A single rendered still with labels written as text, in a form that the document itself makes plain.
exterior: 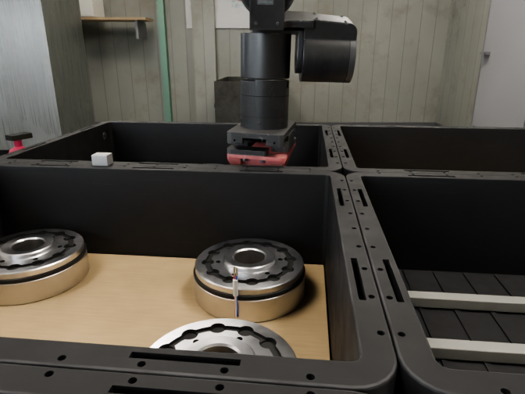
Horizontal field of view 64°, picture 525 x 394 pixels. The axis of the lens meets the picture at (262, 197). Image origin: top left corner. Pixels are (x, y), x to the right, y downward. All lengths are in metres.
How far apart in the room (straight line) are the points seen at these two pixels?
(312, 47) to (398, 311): 0.33
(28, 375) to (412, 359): 0.15
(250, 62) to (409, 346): 0.36
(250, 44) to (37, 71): 4.26
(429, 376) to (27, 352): 0.16
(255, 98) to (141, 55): 5.95
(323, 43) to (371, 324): 0.35
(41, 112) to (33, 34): 0.72
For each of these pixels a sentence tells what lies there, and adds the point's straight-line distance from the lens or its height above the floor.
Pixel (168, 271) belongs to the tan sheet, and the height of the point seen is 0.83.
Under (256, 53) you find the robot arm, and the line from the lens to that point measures 0.48.
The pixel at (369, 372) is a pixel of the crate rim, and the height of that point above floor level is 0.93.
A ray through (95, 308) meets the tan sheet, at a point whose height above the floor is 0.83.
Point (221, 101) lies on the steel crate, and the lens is 5.08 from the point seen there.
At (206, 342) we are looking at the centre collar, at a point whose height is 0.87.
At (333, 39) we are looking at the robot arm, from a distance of 0.49.
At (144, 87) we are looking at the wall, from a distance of 6.43.
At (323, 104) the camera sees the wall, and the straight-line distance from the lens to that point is 6.27.
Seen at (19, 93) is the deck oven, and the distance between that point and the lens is 4.80.
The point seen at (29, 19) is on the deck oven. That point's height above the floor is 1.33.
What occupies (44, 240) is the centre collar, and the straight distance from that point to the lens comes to 0.48.
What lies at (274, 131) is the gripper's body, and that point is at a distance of 0.48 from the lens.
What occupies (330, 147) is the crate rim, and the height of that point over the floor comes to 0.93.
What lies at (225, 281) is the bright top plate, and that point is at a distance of 0.37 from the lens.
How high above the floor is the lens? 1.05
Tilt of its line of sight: 19 degrees down
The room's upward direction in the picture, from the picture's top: straight up
